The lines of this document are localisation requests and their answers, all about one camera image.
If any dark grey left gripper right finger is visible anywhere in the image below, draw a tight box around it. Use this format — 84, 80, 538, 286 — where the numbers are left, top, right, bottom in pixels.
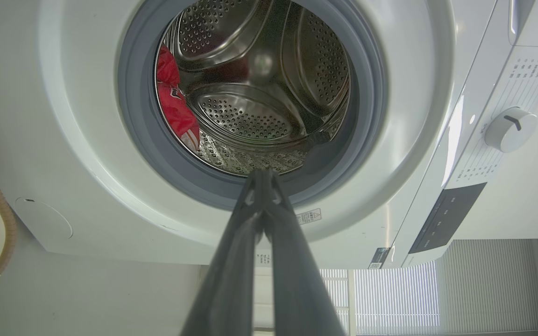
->
263, 169, 347, 336

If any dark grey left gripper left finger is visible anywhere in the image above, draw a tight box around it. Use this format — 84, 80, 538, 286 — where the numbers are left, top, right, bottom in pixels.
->
180, 169, 266, 336

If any red garment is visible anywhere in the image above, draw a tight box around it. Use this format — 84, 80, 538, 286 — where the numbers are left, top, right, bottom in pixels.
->
156, 44, 200, 152

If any black washer display panel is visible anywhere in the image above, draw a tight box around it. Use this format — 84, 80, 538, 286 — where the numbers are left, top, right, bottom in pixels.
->
408, 182, 488, 255

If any stainless steel washing machine drum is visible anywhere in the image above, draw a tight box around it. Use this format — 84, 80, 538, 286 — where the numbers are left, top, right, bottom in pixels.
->
155, 0, 351, 177

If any grey warning sticker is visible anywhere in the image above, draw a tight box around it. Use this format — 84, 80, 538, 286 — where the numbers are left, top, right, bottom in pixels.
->
296, 208, 322, 225

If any black label sticker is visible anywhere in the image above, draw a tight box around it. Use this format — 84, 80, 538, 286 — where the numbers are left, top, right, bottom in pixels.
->
368, 247, 391, 270

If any grey rubber door gasket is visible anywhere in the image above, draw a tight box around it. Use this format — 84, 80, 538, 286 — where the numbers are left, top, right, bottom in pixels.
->
117, 0, 389, 210

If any white front-load washing machine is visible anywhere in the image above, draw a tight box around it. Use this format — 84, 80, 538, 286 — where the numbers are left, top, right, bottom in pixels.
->
0, 0, 538, 270

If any round white filter cover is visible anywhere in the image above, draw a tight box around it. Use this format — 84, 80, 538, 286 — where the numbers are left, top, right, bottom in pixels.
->
14, 196, 73, 241

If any white round program knob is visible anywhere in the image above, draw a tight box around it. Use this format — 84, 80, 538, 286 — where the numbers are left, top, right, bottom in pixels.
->
484, 106, 538, 154

